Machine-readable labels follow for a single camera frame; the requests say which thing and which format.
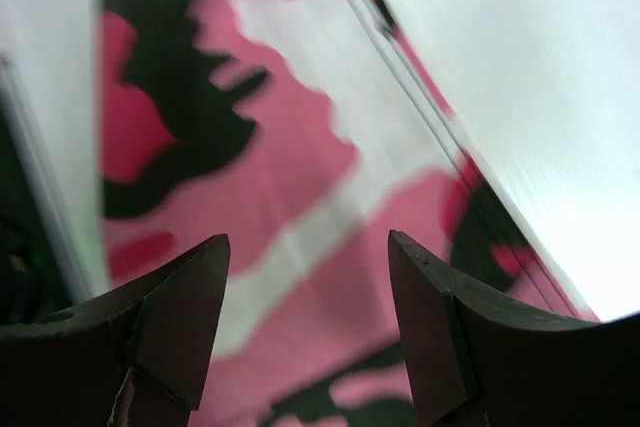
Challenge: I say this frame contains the pink camouflage trousers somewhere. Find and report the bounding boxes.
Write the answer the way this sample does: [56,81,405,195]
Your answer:
[101,0,592,426]

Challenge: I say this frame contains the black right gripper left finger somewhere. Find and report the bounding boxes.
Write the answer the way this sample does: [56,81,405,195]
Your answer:
[1,235,230,426]

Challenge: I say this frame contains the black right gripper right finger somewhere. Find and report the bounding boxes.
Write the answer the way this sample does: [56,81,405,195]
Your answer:
[388,231,639,426]

